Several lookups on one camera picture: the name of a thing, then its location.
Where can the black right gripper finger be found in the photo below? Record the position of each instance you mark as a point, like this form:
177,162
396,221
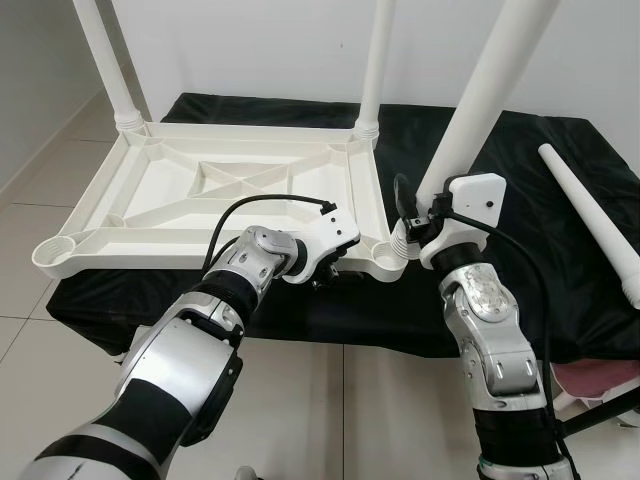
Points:
405,200

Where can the white plastic table leg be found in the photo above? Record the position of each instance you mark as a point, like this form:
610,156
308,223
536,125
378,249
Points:
590,220
485,90
376,60
108,60

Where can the white plastic children table top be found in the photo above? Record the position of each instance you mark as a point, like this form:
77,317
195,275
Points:
150,190

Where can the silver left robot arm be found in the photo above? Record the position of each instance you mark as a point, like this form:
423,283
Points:
180,360

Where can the black table cloth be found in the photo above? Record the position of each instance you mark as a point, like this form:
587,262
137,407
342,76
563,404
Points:
560,250

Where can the grey robot left foot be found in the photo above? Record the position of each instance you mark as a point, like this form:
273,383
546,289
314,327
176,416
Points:
247,473

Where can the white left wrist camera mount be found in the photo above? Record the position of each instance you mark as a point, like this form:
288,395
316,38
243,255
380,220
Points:
335,232

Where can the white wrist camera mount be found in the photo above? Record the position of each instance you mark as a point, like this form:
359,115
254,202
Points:
475,200
335,232

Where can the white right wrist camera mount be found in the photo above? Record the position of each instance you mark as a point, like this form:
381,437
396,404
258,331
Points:
475,200

